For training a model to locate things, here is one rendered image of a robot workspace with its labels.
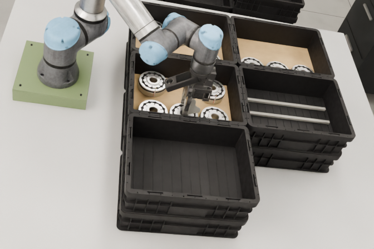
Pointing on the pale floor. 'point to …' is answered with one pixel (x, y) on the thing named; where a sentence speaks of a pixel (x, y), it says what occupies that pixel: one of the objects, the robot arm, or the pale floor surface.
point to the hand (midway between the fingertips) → (182, 109)
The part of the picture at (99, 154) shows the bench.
